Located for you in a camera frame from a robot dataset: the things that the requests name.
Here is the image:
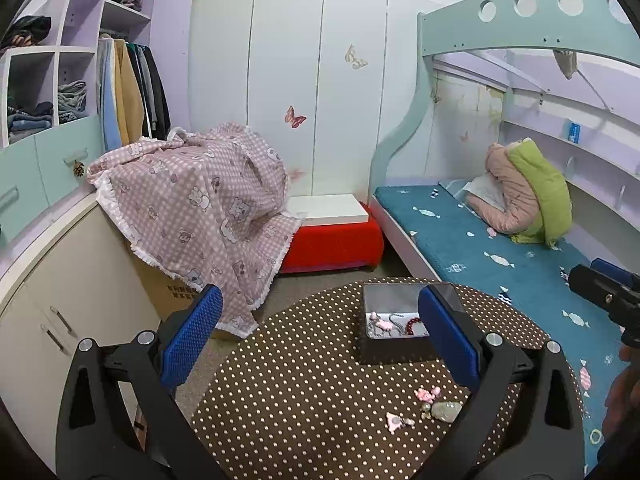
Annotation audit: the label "pink padded jacket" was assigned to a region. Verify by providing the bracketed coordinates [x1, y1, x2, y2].
[465, 143, 540, 235]

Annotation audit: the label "white board on ottoman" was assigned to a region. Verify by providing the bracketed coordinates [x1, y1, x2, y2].
[286, 194, 369, 226]

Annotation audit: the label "person's right hand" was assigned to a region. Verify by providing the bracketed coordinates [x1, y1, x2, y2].
[602, 346, 640, 440]

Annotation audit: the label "pink bow hair clip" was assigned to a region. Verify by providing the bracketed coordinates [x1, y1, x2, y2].
[414, 386, 442, 404]

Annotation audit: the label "red ottoman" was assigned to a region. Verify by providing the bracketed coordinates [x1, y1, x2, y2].
[279, 204, 384, 274]

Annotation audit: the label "folded jeans pile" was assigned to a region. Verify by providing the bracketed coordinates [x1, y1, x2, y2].
[8, 101, 53, 143]

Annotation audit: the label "hanging clothes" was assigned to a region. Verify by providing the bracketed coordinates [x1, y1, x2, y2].
[96, 34, 170, 152]

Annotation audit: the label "white bear hair clip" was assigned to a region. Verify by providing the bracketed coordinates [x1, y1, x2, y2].
[385, 413, 416, 434]

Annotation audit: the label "pink butterfly wall sticker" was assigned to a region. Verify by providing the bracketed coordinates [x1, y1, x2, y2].
[284, 105, 307, 129]

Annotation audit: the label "lilac wardrobe shelf unit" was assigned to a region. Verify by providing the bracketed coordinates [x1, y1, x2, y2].
[1, 0, 192, 270]

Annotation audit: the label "pale green jade pendant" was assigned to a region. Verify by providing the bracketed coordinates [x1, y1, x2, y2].
[431, 401, 463, 424]

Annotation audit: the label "beige butterfly wall sticker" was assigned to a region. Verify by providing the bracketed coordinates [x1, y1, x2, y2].
[344, 44, 368, 70]

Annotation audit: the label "cardboard box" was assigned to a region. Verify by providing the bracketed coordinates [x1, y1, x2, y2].
[128, 250, 200, 321]

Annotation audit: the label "blue box on shelf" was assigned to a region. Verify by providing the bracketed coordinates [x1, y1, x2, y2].
[567, 122, 582, 144]

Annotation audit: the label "red bead bracelet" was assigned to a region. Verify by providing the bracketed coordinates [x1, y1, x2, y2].
[402, 314, 430, 337]

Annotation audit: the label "brown polka dot tablecloth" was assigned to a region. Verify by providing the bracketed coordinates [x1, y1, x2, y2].
[188, 278, 586, 480]

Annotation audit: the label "green padded jacket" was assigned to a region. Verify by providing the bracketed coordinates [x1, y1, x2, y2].
[506, 138, 573, 247]

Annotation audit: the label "white pillow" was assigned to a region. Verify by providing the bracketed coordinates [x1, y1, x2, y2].
[462, 172, 506, 212]

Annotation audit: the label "dark jewelry box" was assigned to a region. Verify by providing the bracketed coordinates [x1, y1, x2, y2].
[357, 283, 457, 365]

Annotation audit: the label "cream cabinet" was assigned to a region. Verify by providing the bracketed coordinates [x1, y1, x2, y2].
[1, 196, 160, 468]

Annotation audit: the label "teal bunk bed frame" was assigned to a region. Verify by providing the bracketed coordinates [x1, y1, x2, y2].
[369, 0, 639, 269]

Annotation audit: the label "pink checkered bear blanket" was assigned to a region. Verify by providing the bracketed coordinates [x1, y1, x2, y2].
[87, 122, 302, 338]

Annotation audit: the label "teal candy print mattress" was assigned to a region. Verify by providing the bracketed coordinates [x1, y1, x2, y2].
[374, 185, 624, 469]

